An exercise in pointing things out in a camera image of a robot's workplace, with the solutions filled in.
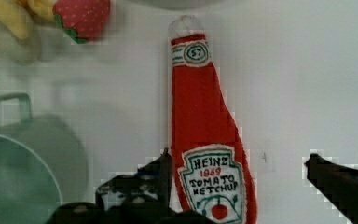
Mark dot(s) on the plush strawberry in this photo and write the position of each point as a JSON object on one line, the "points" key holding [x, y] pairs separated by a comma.
{"points": [[82, 20]]}

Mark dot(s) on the yellow plush banana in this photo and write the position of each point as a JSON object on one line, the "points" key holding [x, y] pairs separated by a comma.
{"points": [[19, 37]]}

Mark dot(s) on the red plush ketchup bottle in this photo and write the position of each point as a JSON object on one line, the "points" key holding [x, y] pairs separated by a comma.
{"points": [[211, 171]]}

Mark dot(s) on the green measuring cup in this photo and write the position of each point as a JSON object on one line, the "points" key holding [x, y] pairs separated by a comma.
{"points": [[42, 163]]}

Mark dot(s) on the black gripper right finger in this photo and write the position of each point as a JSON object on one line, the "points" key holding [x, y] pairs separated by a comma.
{"points": [[339, 184]]}

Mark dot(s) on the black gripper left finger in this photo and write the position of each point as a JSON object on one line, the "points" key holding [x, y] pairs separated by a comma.
{"points": [[141, 198]]}

